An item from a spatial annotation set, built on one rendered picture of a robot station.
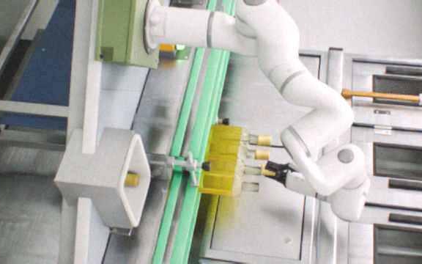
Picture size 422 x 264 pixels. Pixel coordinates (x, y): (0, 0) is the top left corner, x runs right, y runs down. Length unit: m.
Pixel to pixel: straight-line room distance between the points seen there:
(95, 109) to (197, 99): 0.43
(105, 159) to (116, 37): 0.30
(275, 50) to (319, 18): 5.55
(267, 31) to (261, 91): 0.87
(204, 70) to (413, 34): 5.19
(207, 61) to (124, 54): 0.55
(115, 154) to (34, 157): 0.72
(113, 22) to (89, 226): 0.51
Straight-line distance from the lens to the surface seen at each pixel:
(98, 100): 1.37
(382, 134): 2.02
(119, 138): 1.39
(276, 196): 1.79
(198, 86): 1.72
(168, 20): 1.38
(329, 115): 1.24
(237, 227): 1.74
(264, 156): 1.70
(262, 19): 1.26
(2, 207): 1.98
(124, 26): 1.30
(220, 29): 1.36
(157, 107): 1.66
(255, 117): 2.01
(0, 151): 2.11
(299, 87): 1.23
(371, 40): 6.60
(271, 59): 1.26
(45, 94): 1.82
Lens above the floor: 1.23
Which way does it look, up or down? 8 degrees down
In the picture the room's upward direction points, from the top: 96 degrees clockwise
